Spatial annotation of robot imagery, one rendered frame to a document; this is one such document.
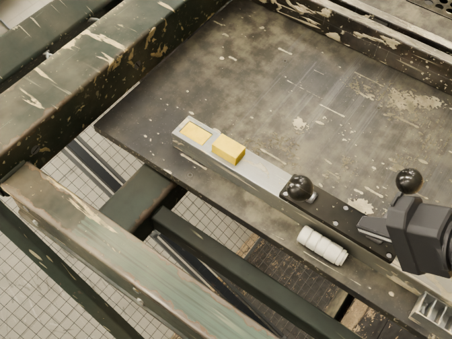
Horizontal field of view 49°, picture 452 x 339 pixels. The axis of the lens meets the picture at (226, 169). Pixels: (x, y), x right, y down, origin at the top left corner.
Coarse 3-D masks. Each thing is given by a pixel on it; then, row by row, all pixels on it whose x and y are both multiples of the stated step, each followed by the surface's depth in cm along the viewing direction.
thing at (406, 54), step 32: (256, 0) 112; (288, 0) 107; (320, 0) 103; (352, 0) 103; (320, 32) 107; (352, 32) 102; (384, 32) 98; (416, 32) 98; (416, 64) 99; (448, 64) 94
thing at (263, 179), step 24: (192, 120) 88; (192, 144) 86; (216, 168) 86; (240, 168) 83; (264, 168) 83; (264, 192) 82; (288, 216) 83; (336, 240) 79; (384, 264) 75; (408, 288) 76; (432, 288) 73
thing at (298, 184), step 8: (296, 176) 69; (304, 176) 69; (288, 184) 69; (296, 184) 68; (304, 184) 68; (312, 184) 69; (288, 192) 69; (296, 192) 68; (304, 192) 68; (312, 192) 69; (296, 200) 69; (304, 200) 69; (312, 200) 78
